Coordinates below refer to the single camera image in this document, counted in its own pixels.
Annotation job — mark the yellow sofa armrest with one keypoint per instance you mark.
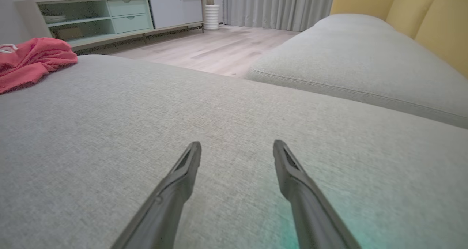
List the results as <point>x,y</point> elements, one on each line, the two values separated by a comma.
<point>362,0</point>

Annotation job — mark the white dishes stack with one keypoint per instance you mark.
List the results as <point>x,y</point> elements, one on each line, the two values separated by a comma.
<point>55,19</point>

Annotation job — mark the white ribbed planter pot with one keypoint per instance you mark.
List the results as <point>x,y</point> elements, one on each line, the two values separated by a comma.
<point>211,17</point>

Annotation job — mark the tan storage box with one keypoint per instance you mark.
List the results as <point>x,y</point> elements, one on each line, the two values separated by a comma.
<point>69,33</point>

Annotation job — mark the red and white jersey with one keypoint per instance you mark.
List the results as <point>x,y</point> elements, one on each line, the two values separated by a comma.
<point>33,62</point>

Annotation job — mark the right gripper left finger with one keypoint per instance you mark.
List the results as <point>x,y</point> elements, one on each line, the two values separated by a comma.
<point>164,205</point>

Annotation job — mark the grey sofa seat cushion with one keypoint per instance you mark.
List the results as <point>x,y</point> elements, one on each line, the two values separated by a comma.
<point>347,59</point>

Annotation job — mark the grey and yellow sofa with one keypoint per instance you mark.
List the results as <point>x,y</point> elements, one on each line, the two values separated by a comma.
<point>146,113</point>

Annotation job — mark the yellow sofa backrest cushion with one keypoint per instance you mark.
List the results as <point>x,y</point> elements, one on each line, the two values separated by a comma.
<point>413,7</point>
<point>449,29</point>

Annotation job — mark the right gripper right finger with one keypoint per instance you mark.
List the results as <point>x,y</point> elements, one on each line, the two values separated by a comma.
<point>310,212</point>

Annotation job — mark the mint and grey TV cabinet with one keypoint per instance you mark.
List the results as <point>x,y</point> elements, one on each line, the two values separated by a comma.
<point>166,11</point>

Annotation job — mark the grey pleated curtain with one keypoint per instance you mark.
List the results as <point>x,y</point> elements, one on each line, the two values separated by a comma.
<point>270,6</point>

